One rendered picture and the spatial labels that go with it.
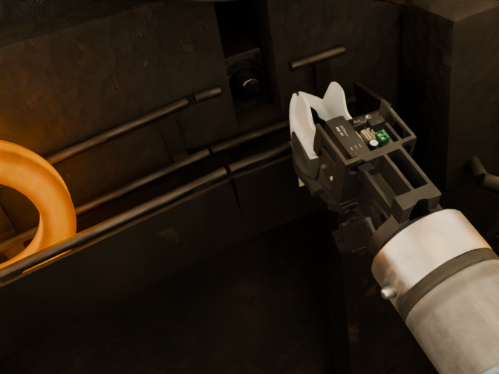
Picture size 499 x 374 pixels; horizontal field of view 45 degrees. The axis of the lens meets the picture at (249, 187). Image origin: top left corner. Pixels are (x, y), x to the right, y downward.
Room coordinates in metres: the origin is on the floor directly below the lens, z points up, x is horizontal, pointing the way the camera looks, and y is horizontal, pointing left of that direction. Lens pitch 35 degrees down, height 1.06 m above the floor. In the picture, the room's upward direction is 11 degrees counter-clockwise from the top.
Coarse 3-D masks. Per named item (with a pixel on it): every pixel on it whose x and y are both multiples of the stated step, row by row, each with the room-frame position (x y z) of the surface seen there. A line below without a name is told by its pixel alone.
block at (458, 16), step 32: (416, 0) 0.67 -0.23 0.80; (448, 0) 0.65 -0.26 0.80; (480, 0) 0.63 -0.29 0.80; (416, 32) 0.66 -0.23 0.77; (448, 32) 0.60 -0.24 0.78; (480, 32) 0.61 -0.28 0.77; (416, 64) 0.66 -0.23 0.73; (448, 64) 0.60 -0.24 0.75; (480, 64) 0.61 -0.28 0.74; (416, 96) 0.65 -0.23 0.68; (448, 96) 0.60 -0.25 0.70; (480, 96) 0.61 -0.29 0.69; (416, 128) 0.65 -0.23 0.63; (448, 128) 0.60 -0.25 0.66; (480, 128) 0.61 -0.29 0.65; (416, 160) 0.65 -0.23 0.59; (448, 160) 0.60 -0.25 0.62; (480, 160) 0.61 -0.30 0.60
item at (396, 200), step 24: (336, 120) 0.46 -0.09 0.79; (360, 120) 0.46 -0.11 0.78; (384, 120) 0.45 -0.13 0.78; (336, 144) 0.44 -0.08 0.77; (360, 144) 0.43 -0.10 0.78; (384, 144) 0.44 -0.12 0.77; (408, 144) 0.43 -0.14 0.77; (336, 168) 0.42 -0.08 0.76; (360, 168) 0.41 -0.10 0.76; (384, 168) 0.41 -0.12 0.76; (408, 168) 0.40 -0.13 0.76; (336, 192) 0.43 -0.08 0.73; (360, 192) 0.43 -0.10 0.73; (384, 192) 0.40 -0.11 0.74; (408, 192) 0.37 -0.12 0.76; (432, 192) 0.37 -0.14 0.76; (384, 216) 0.40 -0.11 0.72; (408, 216) 0.36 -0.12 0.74; (384, 240) 0.36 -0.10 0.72
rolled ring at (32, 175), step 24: (0, 144) 0.50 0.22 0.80; (0, 168) 0.48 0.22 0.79; (24, 168) 0.49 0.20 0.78; (48, 168) 0.50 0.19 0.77; (24, 192) 0.49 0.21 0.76; (48, 192) 0.49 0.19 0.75; (48, 216) 0.49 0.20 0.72; (72, 216) 0.49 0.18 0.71; (48, 240) 0.49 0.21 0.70; (0, 264) 0.50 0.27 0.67
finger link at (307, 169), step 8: (296, 136) 0.51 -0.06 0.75; (296, 144) 0.51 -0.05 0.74; (296, 152) 0.50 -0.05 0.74; (304, 152) 0.49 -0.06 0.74; (296, 160) 0.48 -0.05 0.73; (304, 160) 0.48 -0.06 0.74; (312, 160) 0.48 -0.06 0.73; (296, 168) 0.48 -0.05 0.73; (304, 168) 0.47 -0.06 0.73; (312, 168) 0.47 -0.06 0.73; (304, 176) 0.47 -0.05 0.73; (312, 176) 0.46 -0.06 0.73; (304, 184) 0.47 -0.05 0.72; (312, 184) 0.46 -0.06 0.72; (312, 192) 0.45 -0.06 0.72; (320, 192) 0.46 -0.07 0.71
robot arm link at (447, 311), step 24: (456, 264) 0.31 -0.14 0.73; (480, 264) 0.31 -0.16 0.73; (432, 288) 0.30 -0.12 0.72; (456, 288) 0.30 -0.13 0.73; (480, 288) 0.29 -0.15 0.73; (408, 312) 0.31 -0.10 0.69; (432, 312) 0.29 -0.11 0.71; (456, 312) 0.28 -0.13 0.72; (480, 312) 0.27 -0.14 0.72; (432, 336) 0.28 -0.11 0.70; (456, 336) 0.27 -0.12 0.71; (480, 336) 0.26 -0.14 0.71; (432, 360) 0.28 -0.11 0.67; (456, 360) 0.26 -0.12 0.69; (480, 360) 0.25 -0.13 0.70
